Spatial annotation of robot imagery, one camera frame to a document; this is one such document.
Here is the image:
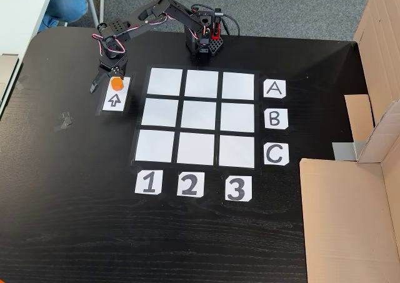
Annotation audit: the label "white paper grid square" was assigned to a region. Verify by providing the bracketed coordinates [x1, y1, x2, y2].
[184, 69, 219, 98]
[134, 129, 176, 163]
[141, 97, 179, 128]
[180, 99, 217, 130]
[222, 72, 255, 101]
[220, 102, 255, 133]
[176, 132, 215, 166]
[147, 67, 183, 96]
[218, 134, 256, 168]

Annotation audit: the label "white arrow paper sheet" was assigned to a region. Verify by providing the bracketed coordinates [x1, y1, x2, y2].
[102, 76, 131, 112]

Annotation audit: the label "crumpled clear tape pieces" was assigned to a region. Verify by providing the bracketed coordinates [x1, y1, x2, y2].
[54, 111, 73, 132]

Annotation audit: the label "person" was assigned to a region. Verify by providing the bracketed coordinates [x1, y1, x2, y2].
[37, 0, 89, 32]

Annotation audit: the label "white table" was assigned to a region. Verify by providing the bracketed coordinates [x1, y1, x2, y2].
[0, 0, 58, 117]

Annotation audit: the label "paper sheet number 1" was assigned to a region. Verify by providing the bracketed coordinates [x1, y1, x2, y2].
[134, 169, 163, 196]

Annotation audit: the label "paper sheet number 2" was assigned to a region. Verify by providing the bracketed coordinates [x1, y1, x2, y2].
[176, 171, 206, 197]

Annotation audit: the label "paper sheet letter A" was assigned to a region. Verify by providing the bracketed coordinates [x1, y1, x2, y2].
[263, 79, 287, 99]

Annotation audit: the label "paper sheet letter B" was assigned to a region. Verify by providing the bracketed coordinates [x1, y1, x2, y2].
[264, 108, 289, 130]

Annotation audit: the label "paper sheet number 3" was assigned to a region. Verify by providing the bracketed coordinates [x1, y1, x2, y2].
[224, 175, 253, 202]

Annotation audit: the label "paper sheet letter C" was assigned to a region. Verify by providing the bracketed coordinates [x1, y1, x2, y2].
[264, 142, 289, 166]

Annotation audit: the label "grey tape strip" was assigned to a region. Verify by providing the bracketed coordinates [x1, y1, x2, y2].
[331, 141, 366, 162]

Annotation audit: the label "brown cardboard screen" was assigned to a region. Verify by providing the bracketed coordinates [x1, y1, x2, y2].
[299, 0, 400, 283]

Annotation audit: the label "grey metal frame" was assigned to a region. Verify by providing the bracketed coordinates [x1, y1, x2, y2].
[81, 0, 104, 29]

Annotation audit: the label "orange handled clamp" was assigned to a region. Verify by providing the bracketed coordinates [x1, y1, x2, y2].
[209, 7, 224, 41]

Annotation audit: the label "black power cable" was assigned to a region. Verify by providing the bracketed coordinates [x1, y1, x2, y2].
[221, 13, 241, 36]

